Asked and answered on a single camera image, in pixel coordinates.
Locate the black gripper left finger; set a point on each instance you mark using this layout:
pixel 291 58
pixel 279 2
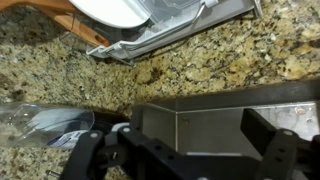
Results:
pixel 86 156

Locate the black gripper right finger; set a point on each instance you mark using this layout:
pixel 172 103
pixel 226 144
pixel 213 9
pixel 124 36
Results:
pixel 278 153

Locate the clear spray bottle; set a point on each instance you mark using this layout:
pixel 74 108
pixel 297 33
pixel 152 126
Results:
pixel 40 125

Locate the stainless steel sink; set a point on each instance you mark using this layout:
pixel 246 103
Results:
pixel 213 133

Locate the wooden spoon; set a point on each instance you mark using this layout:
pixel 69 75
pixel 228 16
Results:
pixel 66 20

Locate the white plate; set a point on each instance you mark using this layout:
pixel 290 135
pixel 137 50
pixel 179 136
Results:
pixel 110 11

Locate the grey dish rack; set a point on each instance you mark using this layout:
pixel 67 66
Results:
pixel 186 30

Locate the clear plastic container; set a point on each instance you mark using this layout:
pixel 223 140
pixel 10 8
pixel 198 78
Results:
pixel 166 10

